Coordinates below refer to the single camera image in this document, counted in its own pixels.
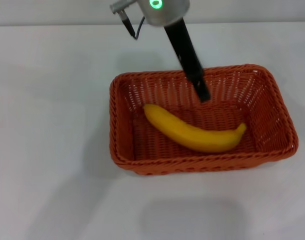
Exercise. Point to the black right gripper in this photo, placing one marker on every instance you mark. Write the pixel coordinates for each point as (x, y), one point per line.
(178, 38)

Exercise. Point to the yellow banana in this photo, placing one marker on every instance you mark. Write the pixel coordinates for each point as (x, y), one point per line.
(192, 137)

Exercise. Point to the orange woven plastic basket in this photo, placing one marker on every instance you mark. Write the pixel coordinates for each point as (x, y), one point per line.
(155, 142)

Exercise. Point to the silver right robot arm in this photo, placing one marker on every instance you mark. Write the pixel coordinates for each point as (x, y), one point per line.
(167, 13)

